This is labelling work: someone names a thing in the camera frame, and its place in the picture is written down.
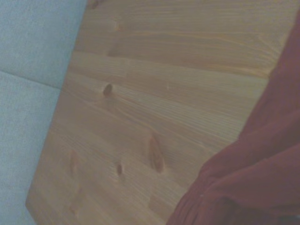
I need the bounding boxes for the rust brown shorts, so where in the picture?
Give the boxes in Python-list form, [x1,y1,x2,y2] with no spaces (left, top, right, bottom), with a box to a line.
[165,14,300,225]

